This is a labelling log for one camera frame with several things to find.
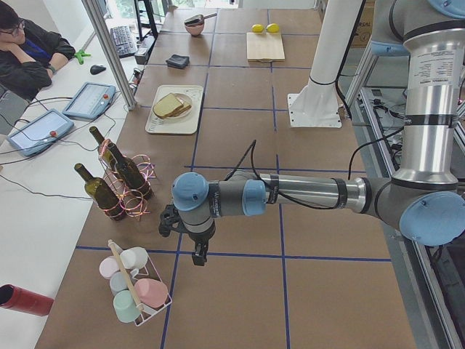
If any white plate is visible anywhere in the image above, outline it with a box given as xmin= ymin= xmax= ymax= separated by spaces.
xmin=153 ymin=93 xmax=191 ymax=119

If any cream bear tray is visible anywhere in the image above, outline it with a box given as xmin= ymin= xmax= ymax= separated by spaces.
xmin=145 ymin=84 xmax=203 ymax=135

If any white cup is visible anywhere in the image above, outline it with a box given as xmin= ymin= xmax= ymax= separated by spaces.
xmin=120 ymin=246 xmax=148 ymax=270

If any grey cup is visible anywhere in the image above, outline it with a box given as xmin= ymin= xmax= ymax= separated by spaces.
xmin=109 ymin=271 xmax=128 ymax=296

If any mint green cup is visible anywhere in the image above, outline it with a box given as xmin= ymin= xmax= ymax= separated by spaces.
xmin=113 ymin=289 xmax=141 ymax=323

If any pale pink cup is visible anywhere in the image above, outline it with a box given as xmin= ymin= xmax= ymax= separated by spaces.
xmin=99 ymin=256 xmax=120 ymax=280

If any green wine bottle middle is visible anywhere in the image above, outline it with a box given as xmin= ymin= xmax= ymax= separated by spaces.
xmin=108 ymin=142 xmax=153 ymax=199

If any green wine bottle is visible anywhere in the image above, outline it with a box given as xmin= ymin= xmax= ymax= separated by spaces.
xmin=108 ymin=142 xmax=153 ymax=199
xmin=89 ymin=126 xmax=116 ymax=172
xmin=74 ymin=163 xmax=126 ymax=221

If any green wine bottle front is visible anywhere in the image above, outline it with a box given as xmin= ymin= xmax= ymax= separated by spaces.
xmin=74 ymin=163 xmax=126 ymax=221

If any green wine bottle back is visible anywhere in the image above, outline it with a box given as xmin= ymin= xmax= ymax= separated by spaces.
xmin=89 ymin=126 xmax=116 ymax=172

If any blue teach pendant far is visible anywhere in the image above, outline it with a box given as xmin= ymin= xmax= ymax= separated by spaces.
xmin=62 ymin=81 xmax=116 ymax=121

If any blue teach pendant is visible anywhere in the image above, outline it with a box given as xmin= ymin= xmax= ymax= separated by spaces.
xmin=7 ymin=109 xmax=74 ymax=157
xmin=62 ymin=81 xmax=116 ymax=121

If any grey folded cloth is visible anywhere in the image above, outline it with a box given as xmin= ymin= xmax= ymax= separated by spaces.
xmin=166 ymin=55 xmax=190 ymax=69

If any blue teach pendant near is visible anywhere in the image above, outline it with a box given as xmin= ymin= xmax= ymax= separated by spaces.
xmin=7 ymin=109 xmax=74 ymax=157

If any red cylinder bottle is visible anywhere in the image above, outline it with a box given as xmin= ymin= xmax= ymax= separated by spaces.
xmin=1 ymin=284 xmax=54 ymax=316

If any black computer mouse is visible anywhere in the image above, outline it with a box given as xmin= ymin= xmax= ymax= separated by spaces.
xmin=89 ymin=65 xmax=106 ymax=76

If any wooden cutting board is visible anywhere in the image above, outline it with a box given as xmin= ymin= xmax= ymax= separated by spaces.
xmin=246 ymin=32 xmax=285 ymax=62

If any black keyboard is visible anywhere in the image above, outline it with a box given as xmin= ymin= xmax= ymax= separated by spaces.
xmin=110 ymin=25 xmax=137 ymax=58

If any pink bowl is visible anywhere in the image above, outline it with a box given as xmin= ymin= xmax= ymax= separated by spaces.
xmin=185 ymin=22 xmax=205 ymax=36

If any yellow lemon half left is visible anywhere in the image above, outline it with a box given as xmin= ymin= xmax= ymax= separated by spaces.
xmin=251 ymin=23 xmax=264 ymax=33

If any yellow lemon half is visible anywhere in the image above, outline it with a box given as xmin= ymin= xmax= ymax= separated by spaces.
xmin=266 ymin=23 xmax=280 ymax=33
xmin=251 ymin=23 xmax=264 ymax=33

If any green clamp toy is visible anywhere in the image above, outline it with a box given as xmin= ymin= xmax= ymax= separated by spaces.
xmin=74 ymin=49 xmax=92 ymax=65

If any metal scoop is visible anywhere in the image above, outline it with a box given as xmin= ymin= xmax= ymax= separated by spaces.
xmin=184 ymin=13 xmax=217 ymax=26

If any yellow lemon half right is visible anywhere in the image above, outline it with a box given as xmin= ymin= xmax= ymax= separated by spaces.
xmin=266 ymin=23 xmax=280 ymax=33

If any seated person black jacket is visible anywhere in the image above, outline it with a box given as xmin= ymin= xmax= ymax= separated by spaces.
xmin=1 ymin=1 xmax=76 ymax=102

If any white wire cup rack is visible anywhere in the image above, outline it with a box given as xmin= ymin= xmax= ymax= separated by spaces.
xmin=100 ymin=240 xmax=172 ymax=326

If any copper wire bottle rack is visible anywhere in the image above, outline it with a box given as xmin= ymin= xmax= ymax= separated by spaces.
xmin=98 ymin=139 xmax=154 ymax=220

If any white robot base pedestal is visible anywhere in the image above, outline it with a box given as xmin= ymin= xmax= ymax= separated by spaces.
xmin=288 ymin=0 xmax=365 ymax=128

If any aluminium frame post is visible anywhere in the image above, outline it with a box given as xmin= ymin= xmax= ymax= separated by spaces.
xmin=81 ymin=0 xmax=137 ymax=111

